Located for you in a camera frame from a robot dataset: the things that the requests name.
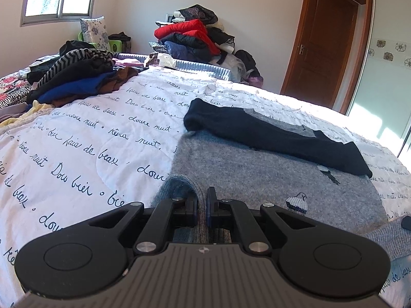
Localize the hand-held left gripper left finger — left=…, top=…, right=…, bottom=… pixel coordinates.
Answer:
left=85, top=186, right=200, bottom=256

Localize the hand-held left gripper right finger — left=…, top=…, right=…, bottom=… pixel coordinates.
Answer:
left=206, top=186, right=322, bottom=255

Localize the grey sweater with navy sleeves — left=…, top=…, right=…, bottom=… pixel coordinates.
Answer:
left=153, top=98, right=406, bottom=261

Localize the pile of dark clothes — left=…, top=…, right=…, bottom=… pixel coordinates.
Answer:
left=149, top=4, right=237, bottom=64

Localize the white bedspread with script print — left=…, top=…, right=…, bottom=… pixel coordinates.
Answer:
left=0, top=65, right=411, bottom=308

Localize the grey knitted blanket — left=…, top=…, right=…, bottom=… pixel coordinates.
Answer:
left=112, top=53, right=232, bottom=81

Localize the frosted wardrobe sliding door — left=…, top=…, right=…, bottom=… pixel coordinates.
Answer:
left=345, top=0, right=411, bottom=158

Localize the brown garment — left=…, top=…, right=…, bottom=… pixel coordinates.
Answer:
left=52, top=67, right=140, bottom=109

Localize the white plastic bag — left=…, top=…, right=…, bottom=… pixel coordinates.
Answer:
left=146, top=53, right=179, bottom=69

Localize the lilac garment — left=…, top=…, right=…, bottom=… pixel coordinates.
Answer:
left=112, top=58, right=146, bottom=69

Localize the blue garment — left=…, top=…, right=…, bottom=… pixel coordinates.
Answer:
left=38, top=70, right=120, bottom=104

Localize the red puffer jacket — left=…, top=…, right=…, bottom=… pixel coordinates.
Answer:
left=154, top=19, right=222, bottom=56

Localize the green plastic stool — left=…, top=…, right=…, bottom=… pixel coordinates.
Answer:
left=78, top=30, right=122, bottom=54

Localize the dark bag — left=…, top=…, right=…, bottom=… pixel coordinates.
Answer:
left=108, top=32, right=132, bottom=52

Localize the brown wooden door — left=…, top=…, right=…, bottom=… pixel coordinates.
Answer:
left=279, top=0, right=359, bottom=107

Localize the floral pillow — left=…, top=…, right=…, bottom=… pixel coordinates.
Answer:
left=79, top=16, right=110, bottom=51

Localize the zebra print cloth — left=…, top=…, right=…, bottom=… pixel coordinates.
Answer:
left=0, top=86, right=33, bottom=110

